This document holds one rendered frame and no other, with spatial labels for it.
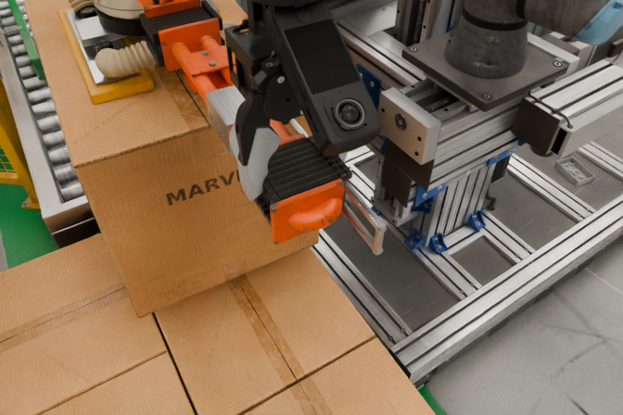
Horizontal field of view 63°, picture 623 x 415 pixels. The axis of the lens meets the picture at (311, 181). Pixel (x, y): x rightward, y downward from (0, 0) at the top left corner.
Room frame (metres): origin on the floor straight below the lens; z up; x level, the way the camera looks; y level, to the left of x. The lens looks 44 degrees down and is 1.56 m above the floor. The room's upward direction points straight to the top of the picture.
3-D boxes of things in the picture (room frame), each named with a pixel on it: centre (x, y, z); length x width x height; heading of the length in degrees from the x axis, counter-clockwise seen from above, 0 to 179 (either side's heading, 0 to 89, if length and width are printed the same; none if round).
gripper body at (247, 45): (0.38, 0.02, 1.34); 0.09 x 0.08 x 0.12; 28
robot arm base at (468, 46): (0.87, -0.33, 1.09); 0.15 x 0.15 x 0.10
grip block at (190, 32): (0.67, 0.18, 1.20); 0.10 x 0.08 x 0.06; 118
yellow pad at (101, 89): (0.84, 0.38, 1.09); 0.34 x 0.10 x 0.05; 28
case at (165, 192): (0.88, 0.30, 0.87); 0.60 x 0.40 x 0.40; 28
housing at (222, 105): (0.48, 0.08, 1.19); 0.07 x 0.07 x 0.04; 28
